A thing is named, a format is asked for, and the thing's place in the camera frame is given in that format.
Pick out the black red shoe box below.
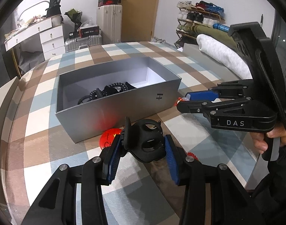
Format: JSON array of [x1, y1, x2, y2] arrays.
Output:
[[79, 26, 100, 38]]

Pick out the person's hand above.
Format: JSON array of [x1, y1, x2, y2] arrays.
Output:
[[250, 124, 286, 154]]

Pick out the white rolled blanket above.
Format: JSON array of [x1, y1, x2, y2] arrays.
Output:
[[196, 34, 252, 79]]

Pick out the white upright suitcase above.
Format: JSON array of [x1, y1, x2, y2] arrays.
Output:
[[96, 5, 123, 44]]

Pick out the shoe rack with shoes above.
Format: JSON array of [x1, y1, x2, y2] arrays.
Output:
[[174, 1, 225, 49]]

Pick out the white desk with drawers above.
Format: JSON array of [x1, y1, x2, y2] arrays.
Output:
[[4, 15, 66, 60]]

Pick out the small red gear charm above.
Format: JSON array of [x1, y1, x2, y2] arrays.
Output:
[[187, 152, 198, 160]]

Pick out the black hair claw clip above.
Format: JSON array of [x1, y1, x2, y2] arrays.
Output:
[[122, 117, 166, 163]]

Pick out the black items in box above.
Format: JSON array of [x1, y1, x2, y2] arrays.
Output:
[[77, 82, 136, 105]]

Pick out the red China badge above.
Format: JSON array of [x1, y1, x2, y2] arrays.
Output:
[[99, 128, 122, 149]]

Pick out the grey cardboard box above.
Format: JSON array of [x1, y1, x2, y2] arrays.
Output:
[[56, 57, 181, 143]]

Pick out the olive green rolled blanket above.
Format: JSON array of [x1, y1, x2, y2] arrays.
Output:
[[194, 25, 237, 50]]

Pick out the red clear ring charm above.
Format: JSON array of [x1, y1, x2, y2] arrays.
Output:
[[174, 97, 187, 106]]

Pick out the silver suitcase lying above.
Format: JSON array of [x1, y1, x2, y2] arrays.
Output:
[[65, 34, 102, 52]]

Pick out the blue plaid rolled blanket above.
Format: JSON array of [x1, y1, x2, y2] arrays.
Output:
[[213, 23, 230, 33]]

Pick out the wooden door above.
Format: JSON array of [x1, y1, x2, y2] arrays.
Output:
[[121, 0, 159, 42]]

